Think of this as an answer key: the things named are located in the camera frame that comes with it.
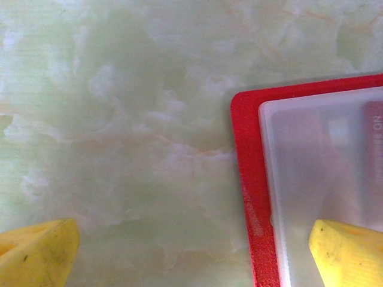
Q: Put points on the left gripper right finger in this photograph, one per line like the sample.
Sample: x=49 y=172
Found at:
x=350 y=257

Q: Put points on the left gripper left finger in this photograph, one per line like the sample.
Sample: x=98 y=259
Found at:
x=36 y=254

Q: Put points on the red card holder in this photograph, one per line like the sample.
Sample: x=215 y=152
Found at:
x=248 y=149

